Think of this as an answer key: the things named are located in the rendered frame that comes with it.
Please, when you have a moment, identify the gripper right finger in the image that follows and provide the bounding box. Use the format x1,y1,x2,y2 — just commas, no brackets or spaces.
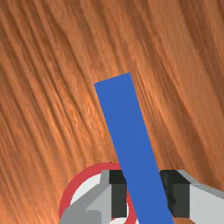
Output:
159,169,224,224

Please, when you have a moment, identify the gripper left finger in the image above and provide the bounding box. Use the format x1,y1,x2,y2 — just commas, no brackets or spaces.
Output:
59,169,129,224

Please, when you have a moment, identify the long blue stick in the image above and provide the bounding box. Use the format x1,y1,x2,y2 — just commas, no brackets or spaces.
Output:
93,72,175,224

